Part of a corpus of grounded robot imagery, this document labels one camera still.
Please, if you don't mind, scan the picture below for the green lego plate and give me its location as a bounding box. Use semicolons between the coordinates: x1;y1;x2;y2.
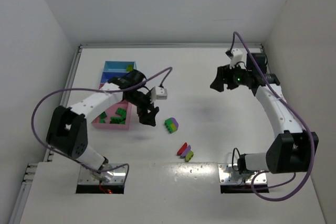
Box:
110;116;125;124

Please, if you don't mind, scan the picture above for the multicolour lego block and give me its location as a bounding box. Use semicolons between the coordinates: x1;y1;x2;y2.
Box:
164;118;179;134

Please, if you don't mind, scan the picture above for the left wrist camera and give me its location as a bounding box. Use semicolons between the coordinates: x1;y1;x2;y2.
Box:
150;86;167;103

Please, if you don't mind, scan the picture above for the metal base plate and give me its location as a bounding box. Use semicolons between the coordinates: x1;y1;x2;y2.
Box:
78;166;127;186
218;163;267;185

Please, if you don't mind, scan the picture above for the purple cable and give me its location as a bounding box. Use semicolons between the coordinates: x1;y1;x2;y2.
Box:
31;67;173;183
225;31;316;201

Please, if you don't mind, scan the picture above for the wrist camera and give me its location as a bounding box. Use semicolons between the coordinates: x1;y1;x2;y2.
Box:
150;86;167;103
225;48;243;69

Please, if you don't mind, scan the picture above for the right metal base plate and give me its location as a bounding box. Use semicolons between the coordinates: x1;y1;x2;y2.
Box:
218;163;267;185

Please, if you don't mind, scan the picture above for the dark blue bin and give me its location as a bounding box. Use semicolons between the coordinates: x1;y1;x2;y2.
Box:
100;71;127;83

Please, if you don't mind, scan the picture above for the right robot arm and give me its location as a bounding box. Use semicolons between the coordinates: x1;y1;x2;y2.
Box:
210;49;312;174

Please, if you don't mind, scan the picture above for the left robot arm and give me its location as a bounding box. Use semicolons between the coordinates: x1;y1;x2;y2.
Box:
46;70;166;174

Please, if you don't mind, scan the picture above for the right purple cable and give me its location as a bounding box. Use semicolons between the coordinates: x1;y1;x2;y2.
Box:
225;31;316;201

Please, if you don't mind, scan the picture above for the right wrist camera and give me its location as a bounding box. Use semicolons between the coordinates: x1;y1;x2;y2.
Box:
225;48;243;69

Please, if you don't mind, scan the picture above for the dark green lego brick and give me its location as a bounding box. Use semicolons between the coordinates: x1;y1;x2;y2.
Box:
100;112;107;119

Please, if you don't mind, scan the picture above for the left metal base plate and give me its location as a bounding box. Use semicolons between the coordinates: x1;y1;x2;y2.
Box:
78;166;127;186

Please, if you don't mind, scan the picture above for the red half round lego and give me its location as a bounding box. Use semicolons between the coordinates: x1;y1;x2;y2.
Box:
176;142;187;156

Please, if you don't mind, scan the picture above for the lime small lego brick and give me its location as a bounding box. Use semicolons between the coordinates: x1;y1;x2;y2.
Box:
185;151;194;162

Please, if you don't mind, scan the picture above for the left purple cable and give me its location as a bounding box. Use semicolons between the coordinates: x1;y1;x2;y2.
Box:
31;67;173;183

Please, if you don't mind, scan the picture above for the light blue bin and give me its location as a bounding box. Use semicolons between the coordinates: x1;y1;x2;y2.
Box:
103;61;137;72

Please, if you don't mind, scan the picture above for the purple half round lego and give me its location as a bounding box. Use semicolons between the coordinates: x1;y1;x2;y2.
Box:
181;145;191;158

